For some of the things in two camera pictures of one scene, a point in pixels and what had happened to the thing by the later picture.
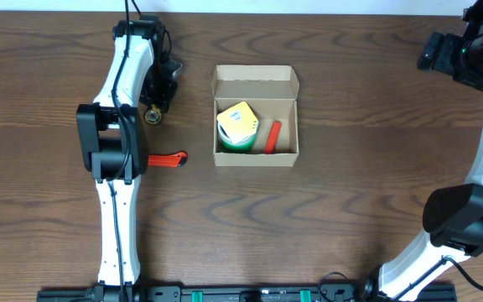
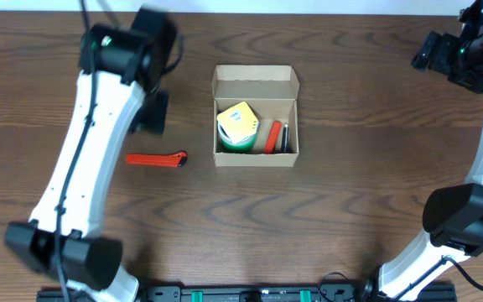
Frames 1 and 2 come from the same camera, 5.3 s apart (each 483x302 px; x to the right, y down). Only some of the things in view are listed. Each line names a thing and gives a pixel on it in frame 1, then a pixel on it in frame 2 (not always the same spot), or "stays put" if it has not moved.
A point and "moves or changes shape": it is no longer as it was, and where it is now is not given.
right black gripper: (444, 59) stays put
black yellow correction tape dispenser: (153, 115) moves or changes shape
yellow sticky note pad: (239, 122) stays put
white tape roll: (223, 132) stays put
